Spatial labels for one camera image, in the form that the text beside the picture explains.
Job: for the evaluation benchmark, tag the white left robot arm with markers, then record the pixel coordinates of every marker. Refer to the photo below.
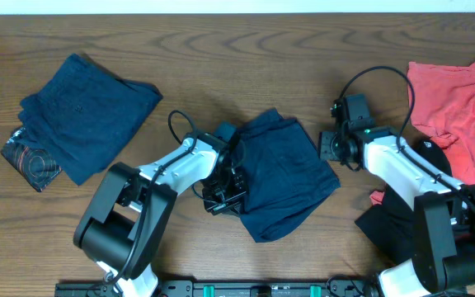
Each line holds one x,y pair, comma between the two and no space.
124,223

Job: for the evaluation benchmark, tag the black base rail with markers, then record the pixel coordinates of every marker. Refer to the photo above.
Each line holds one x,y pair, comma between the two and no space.
187,288

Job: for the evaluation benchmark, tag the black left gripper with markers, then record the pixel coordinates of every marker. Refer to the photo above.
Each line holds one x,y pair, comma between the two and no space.
237,200

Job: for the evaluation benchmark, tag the folded navy blue garment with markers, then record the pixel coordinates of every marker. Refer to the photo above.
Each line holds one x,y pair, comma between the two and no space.
84,116

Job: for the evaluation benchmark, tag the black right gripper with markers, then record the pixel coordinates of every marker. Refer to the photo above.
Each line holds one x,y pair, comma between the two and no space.
324,152

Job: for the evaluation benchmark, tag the red t-shirt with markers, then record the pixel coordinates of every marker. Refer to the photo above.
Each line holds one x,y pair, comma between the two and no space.
445,112

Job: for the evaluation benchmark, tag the black garment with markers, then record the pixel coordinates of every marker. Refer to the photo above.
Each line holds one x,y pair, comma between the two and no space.
388,223

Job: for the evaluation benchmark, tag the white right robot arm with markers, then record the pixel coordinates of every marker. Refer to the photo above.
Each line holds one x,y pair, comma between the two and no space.
443,260

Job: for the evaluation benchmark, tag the navy blue shorts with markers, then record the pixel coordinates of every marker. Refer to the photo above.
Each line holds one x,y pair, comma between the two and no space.
287,180

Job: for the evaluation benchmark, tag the black orange patterned folded cloth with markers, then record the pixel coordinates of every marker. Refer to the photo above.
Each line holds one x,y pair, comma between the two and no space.
28,158

